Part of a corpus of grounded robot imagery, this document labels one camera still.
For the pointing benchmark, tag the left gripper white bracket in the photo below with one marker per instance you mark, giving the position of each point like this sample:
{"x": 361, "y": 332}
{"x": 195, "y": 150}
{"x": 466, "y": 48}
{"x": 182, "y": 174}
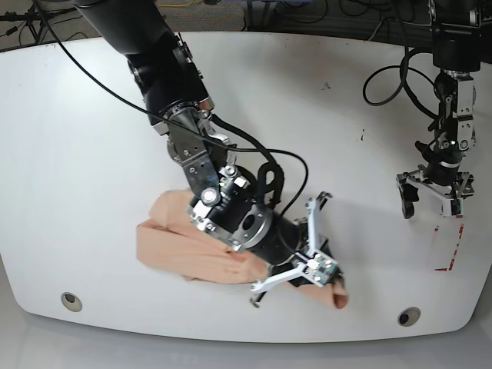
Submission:
{"x": 411, "y": 183}

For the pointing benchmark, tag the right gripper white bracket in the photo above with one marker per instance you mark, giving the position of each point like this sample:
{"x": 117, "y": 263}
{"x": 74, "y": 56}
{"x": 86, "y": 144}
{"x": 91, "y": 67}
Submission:
{"x": 290, "y": 247}

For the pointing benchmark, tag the peach T-shirt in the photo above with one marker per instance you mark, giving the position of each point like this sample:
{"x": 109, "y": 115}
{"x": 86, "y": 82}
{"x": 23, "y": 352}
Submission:
{"x": 167, "y": 241}

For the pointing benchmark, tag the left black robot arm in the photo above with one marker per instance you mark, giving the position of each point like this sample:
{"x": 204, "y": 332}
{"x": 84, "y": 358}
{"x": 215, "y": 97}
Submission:
{"x": 456, "y": 50}

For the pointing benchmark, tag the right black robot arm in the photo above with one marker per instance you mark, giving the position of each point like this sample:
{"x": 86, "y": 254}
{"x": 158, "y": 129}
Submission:
{"x": 228, "y": 203}

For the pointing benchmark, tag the red tape rectangle marking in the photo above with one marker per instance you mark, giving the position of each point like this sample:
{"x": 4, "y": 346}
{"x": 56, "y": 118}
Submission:
{"x": 455, "y": 251}

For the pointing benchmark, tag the right table grommet hole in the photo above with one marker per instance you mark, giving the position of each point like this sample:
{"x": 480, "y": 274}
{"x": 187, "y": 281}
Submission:
{"x": 409, "y": 317}

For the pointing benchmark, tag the table grommet hole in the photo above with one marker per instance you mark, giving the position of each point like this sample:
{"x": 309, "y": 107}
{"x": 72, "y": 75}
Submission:
{"x": 71, "y": 302}
{"x": 409, "y": 317}

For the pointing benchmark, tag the left table grommet hole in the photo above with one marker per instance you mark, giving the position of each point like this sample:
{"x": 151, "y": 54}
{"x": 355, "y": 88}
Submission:
{"x": 71, "y": 302}

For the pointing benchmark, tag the black tripod stand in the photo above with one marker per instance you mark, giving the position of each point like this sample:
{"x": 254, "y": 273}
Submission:
{"x": 32, "y": 21}

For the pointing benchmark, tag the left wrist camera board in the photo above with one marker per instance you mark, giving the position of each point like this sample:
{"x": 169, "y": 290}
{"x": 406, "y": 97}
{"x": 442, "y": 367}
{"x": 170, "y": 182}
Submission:
{"x": 452, "y": 207}

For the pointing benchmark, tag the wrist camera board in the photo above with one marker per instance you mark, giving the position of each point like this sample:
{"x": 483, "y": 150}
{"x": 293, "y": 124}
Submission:
{"x": 321, "y": 269}
{"x": 452, "y": 207}

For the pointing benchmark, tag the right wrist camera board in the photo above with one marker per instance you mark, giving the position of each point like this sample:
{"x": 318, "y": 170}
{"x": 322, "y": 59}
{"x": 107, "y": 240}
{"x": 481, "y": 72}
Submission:
{"x": 321, "y": 269}

